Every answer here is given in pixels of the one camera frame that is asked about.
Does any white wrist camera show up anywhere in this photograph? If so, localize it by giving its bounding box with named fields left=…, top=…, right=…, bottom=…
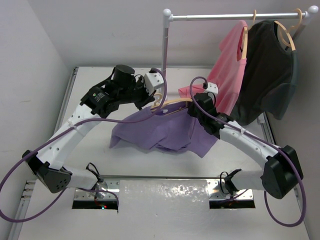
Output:
left=203, top=82, right=219, bottom=95
left=143, top=72, right=164, bottom=93

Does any metal base rail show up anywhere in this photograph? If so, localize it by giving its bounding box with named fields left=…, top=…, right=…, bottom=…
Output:
left=72, top=176, right=256, bottom=210

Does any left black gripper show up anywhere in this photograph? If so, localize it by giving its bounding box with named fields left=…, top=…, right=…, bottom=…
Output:
left=117, top=75, right=155, bottom=111

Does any pink t shirt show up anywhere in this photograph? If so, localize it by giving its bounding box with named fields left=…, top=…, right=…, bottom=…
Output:
left=178, top=20, right=249, bottom=115

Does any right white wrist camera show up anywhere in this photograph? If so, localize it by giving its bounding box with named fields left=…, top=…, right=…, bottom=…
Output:
left=203, top=82, right=219, bottom=95

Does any purple t shirt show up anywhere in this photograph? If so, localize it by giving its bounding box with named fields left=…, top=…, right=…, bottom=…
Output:
left=109, top=107, right=218, bottom=158

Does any dark grey t shirt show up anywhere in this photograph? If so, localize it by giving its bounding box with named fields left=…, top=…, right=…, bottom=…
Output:
left=230, top=20, right=299, bottom=126

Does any purple cable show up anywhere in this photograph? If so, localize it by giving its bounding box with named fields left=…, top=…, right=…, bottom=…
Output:
left=0, top=67, right=169, bottom=223
left=189, top=76, right=307, bottom=228

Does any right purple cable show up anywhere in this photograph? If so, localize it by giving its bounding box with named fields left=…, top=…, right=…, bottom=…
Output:
left=189, top=76, right=307, bottom=228

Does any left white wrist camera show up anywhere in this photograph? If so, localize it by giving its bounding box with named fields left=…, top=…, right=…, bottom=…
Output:
left=143, top=72, right=164, bottom=93

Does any white clothes rack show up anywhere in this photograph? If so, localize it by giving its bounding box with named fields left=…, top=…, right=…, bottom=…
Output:
left=159, top=5, right=320, bottom=76

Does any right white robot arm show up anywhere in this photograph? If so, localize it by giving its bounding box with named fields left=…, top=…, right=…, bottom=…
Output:
left=187, top=92, right=304, bottom=199

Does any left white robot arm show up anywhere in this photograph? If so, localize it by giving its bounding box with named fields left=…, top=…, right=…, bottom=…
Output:
left=22, top=64, right=163, bottom=194

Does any beige hanger holding dark shirt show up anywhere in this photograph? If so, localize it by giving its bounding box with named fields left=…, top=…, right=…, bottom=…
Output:
left=274, top=8, right=303, bottom=51

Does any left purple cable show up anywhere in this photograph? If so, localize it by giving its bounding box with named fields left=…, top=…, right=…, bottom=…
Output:
left=0, top=67, right=169, bottom=223

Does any beige hanger holding pink shirt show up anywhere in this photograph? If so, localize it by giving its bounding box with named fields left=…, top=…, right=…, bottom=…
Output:
left=241, top=9, right=257, bottom=59

